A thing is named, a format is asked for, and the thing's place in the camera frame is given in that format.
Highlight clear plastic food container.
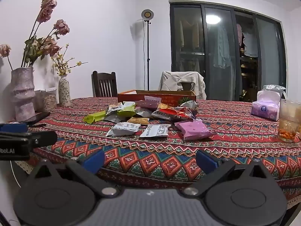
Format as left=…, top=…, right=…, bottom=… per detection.
left=34, top=88, right=58, bottom=112

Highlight large pink ceramic vase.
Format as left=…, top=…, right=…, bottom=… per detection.
left=11, top=67, right=36, bottom=121

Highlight dried pink roses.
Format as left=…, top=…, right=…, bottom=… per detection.
left=0, top=0, right=71, bottom=71

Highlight pile of assorted snack packets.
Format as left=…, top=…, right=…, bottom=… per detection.
left=106, top=100, right=214, bottom=143

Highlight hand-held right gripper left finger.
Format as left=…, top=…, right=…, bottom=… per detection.
left=28, top=149, right=120, bottom=199

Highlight white green snack bag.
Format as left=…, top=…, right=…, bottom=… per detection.
left=107, top=101, right=136, bottom=118

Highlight glass cup with drink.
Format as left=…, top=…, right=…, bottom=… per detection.
left=278, top=99, right=301, bottom=143

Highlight lime green snack packet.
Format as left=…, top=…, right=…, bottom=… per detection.
left=83, top=111, right=108, bottom=124

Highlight yellow flower branches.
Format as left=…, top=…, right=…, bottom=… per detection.
left=51, top=44, right=88, bottom=76

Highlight clear plastic bag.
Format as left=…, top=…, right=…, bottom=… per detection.
left=263, top=84, right=286, bottom=99

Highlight beige jacket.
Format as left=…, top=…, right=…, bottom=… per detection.
left=158, top=71, right=207, bottom=100

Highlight red cardboard box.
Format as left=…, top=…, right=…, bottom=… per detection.
left=118, top=89, right=197, bottom=107

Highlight black smartphone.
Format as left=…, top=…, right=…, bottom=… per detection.
left=21, top=112, right=51, bottom=124

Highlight purple tissue pack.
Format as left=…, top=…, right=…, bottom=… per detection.
left=251, top=91, right=281, bottom=122

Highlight dark wooden chair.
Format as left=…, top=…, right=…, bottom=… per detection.
left=92, top=71, right=118, bottom=98

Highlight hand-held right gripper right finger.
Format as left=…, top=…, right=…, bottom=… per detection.
left=182, top=149, right=273, bottom=199

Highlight hanging light blue shirt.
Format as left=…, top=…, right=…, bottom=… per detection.
left=213, top=26, right=232, bottom=69

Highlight small floral vase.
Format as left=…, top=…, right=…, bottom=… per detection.
left=58, top=75, right=71, bottom=107

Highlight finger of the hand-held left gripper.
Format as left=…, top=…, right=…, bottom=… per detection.
left=0, top=131, right=58, bottom=149
left=0, top=123, right=29, bottom=134

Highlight round floor lamp on stand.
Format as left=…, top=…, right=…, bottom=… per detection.
left=141, top=9, right=154, bottom=91

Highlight black framed sliding glass door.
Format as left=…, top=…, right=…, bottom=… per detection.
left=169, top=1, right=288, bottom=103

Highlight brown chair under jacket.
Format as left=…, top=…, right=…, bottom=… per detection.
left=178, top=82, right=195, bottom=92

